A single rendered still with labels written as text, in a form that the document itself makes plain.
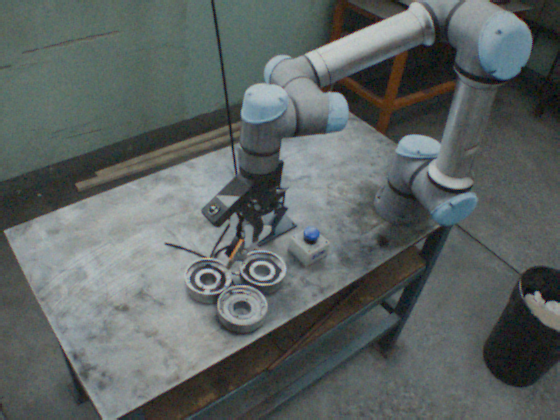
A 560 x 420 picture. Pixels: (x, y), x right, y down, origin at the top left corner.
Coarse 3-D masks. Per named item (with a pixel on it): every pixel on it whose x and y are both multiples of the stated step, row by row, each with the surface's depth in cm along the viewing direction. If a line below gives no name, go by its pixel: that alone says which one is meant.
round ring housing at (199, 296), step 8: (192, 264) 113; (200, 264) 115; (216, 264) 115; (224, 264) 114; (184, 272) 111; (200, 272) 113; (208, 272) 114; (216, 272) 114; (184, 280) 110; (200, 280) 114; (216, 280) 113; (192, 288) 108; (208, 288) 110; (224, 288) 109; (192, 296) 110; (200, 296) 108; (208, 296) 108; (216, 296) 109
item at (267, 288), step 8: (248, 256) 118; (264, 256) 119; (272, 256) 119; (240, 264) 115; (256, 264) 117; (264, 264) 117; (280, 264) 118; (240, 272) 114; (256, 272) 118; (264, 272) 119; (272, 272) 116; (248, 280) 112; (264, 280) 114; (280, 280) 113; (256, 288) 112; (264, 288) 112; (272, 288) 113
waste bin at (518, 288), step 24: (528, 288) 192; (552, 288) 189; (504, 312) 188; (528, 312) 169; (504, 336) 185; (528, 336) 173; (552, 336) 165; (504, 360) 188; (528, 360) 179; (552, 360) 176; (528, 384) 191
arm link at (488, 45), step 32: (480, 0) 92; (448, 32) 96; (480, 32) 88; (512, 32) 85; (480, 64) 91; (512, 64) 90; (480, 96) 97; (448, 128) 107; (480, 128) 103; (448, 160) 111; (416, 192) 124; (448, 192) 114; (448, 224) 121
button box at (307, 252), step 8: (296, 240) 122; (304, 240) 122; (312, 240) 122; (320, 240) 123; (288, 248) 125; (296, 248) 122; (304, 248) 120; (312, 248) 120; (320, 248) 121; (328, 248) 124; (296, 256) 123; (304, 256) 121; (312, 256) 121; (320, 256) 123; (304, 264) 122
